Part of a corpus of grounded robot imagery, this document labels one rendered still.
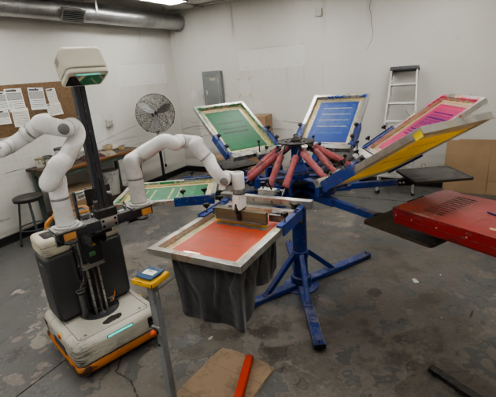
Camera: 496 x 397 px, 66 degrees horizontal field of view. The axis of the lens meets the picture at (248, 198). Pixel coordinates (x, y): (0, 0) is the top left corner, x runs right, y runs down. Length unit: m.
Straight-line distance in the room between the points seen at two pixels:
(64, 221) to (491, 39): 5.39
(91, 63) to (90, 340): 1.73
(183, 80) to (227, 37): 1.24
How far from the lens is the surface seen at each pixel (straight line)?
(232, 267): 1.83
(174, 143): 2.21
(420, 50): 6.10
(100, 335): 2.85
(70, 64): 2.07
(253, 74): 6.88
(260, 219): 2.27
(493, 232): 1.98
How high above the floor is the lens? 1.85
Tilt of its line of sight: 18 degrees down
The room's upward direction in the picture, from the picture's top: 5 degrees counter-clockwise
